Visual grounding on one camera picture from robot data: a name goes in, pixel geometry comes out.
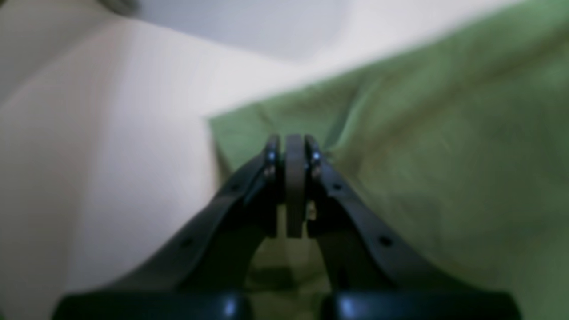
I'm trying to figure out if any green t-shirt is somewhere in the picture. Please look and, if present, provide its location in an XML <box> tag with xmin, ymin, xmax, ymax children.
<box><xmin>209</xmin><ymin>0</ymin><xmax>569</xmax><ymax>320</ymax></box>

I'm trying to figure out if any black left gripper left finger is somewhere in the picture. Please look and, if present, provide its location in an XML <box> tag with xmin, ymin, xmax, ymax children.
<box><xmin>52</xmin><ymin>135</ymin><xmax>282</xmax><ymax>320</ymax></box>

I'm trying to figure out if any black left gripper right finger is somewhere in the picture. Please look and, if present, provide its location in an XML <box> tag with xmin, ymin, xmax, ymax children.
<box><xmin>296</xmin><ymin>135</ymin><xmax>521</xmax><ymax>320</ymax></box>

